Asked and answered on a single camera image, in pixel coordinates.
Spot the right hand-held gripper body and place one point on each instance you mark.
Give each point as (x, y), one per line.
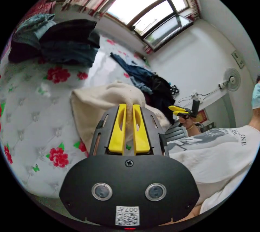
(186, 114)

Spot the beige sweater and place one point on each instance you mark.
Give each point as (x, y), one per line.
(91, 106)

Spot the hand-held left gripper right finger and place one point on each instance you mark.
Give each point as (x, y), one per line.
(141, 136)

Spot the white wall fan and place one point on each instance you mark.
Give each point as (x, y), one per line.
(233, 79)

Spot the person's body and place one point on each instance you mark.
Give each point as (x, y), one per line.
(213, 154)

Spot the person's right hand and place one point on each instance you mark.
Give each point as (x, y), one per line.
(185, 123)

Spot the window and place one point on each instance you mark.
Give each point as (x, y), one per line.
(142, 4)

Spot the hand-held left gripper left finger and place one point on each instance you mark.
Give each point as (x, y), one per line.
(117, 134)

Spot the bed with floral quilt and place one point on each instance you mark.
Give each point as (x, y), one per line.
(30, 114)

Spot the stack of folded dark clothes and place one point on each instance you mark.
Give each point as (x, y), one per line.
(67, 43)

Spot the person's left forearm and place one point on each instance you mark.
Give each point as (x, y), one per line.
(195, 210)

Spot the person's right forearm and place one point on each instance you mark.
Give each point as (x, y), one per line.
(194, 129)

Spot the heap of unfolded clothes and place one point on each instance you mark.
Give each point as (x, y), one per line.
(156, 85)

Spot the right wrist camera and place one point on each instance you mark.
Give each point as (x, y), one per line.
(196, 108)

